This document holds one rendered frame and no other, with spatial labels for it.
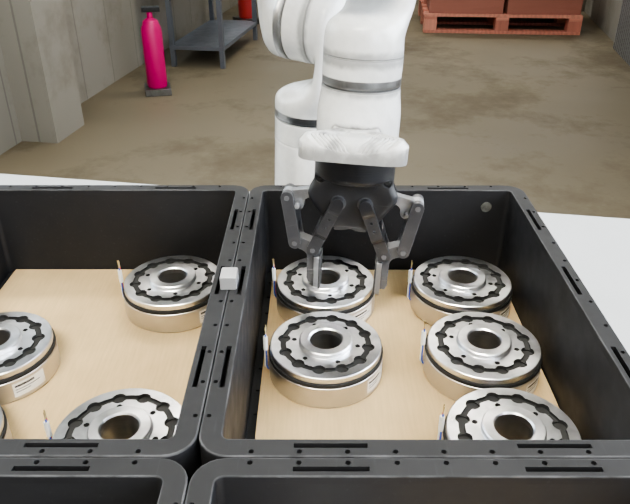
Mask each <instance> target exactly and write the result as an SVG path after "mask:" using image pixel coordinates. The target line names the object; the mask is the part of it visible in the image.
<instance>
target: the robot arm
mask: <svg viewBox="0 0 630 504"><path fill-rule="evenodd" d="M415 3H416V0H257V4H258V14H259V22H260V28H261V33H262V37H263V40H264V43H265V45H266V47H267V48H268V50H269V51H270V52H271V53H272V54H274V55H276V56H279V57H282V58H285V59H290V60H294V61H300V62H305V63H310V64H315V67H314V75H313V79H309V80H304V81H298V82H294V83H291V84H288V85H286V86H284V87H282V88H281V89H279V90H278V92H277V93H276V96H275V185H286V186H285V187H284V190H283V192H282V194H281V197H280V198H281V204H282V209H283V215H284V221H285V226H286V232H287V237H288V243H289V246H290V247H291V248H293V249H297V248H299V249H301V250H303V251H305V252H306V254H307V275H306V278H307V280H308V282H313V288H316V289H319V287H320V284H321V276H322V253H323V248H321V247H322V245H323V243H324V241H325V239H326V238H327V237H328V235H329V233H330V231H331V229H332V227H334V229H335V230H346V229H352V230H355V231H358V232H366V230H367V232H368V235H369V237H370V240H371V243H372V244H373V246H374V249H375V252H376V259H375V270H374V280H373V292H372V294H376V295H379V289H385V288H386V286H387V279H388V269H389V263H390V261H391V260H392V259H395V258H402V259H404V258H407V257H408V256H409V254H410V251H411V248H412V245H413V242H414V239H415V236H416V233H417V230H418V227H419V224H420V221H421V218H422V215H423V213H424V198H423V196H422V195H420V194H415V195H413V196H408V195H404V194H401V193H398V191H397V189H396V186H395V184H394V177H395V167H403V166H406V165H407V161H408V152H409V145H408V144H407V143H406V141H405V140H404V139H402V138H399V127H400V117H401V99H400V91H401V87H400V86H401V79H402V69H403V59H404V42H405V35H406V31H407V28H408V25H409V22H410V19H411V16H412V13H413V10H414V7H415ZM295 185H309V186H298V187H296V186H295ZM307 198H310V199H311V201H312V202H313V204H314V205H315V207H316V208H317V209H318V211H319V212H320V214H321V217H320V219H319V221H318V223H317V225H316V227H315V229H314V231H313V233H312V235H310V234H307V233H305V232H304V230H303V224H302V218H301V212H300V209H302V208H303V206H304V204H305V199H307ZM395 205H397V206H398V207H399V208H400V216H401V217H402V218H403V219H404V222H403V225H402V228H401V231H400V234H399V237H398V240H397V241H392V242H389V240H388V237H387V234H386V231H385V226H384V223H383V220H382V218H383V217H384V216H385V215H386V214H387V213H388V212H389V211H390V210H391V209H392V208H393V207H394V206H395Z"/></svg>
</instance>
